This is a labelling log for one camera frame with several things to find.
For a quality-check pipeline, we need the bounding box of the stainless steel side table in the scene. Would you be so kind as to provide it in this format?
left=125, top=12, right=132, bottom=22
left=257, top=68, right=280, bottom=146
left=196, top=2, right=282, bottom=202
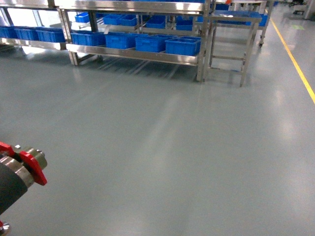
left=202, top=10, right=262, bottom=87

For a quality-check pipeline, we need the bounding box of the blue bin with red wrap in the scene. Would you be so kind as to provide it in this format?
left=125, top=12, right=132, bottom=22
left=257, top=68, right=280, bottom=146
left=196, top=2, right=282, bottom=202
left=165, top=37, right=201, bottom=56

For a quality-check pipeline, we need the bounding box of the stainless steel flow rack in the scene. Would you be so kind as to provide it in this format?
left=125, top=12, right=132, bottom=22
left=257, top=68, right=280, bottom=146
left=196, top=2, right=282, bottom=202
left=55, top=0, right=211, bottom=82

